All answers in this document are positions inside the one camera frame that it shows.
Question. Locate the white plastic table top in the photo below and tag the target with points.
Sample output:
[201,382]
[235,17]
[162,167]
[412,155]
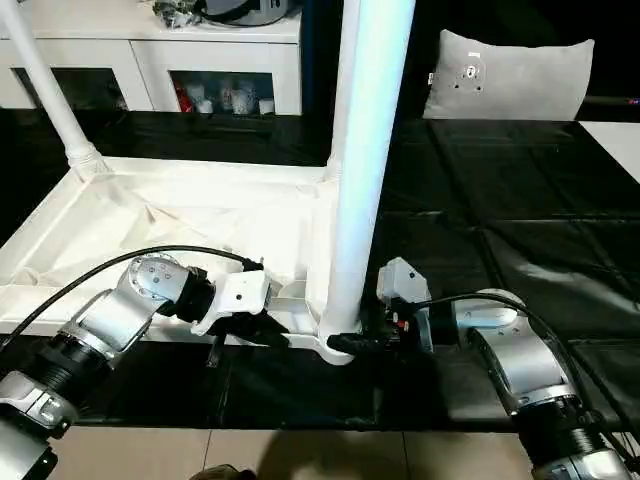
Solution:
[150,210]

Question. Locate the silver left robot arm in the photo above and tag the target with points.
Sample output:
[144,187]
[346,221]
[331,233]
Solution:
[100,320]

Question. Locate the dark clutter pile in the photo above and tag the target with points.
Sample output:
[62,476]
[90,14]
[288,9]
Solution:
[175,12]

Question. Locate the white plastic table leg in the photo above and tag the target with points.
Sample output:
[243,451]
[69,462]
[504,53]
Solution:
[370,150]
[345,75]
[50,90]

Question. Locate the thin black metal rail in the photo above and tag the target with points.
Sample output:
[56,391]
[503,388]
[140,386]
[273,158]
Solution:
[612,101]

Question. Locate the white cabinet with glass doors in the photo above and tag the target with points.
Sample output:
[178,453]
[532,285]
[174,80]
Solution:
[150,50]

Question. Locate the grey round bag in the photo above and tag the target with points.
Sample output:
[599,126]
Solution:
[240,12]

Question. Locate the white flat board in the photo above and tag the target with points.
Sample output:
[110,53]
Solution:
[615,145]

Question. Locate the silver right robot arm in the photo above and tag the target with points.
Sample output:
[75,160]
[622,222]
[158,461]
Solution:
[525,360]

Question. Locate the grey cushion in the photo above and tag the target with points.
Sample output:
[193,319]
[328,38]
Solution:
[510,80]

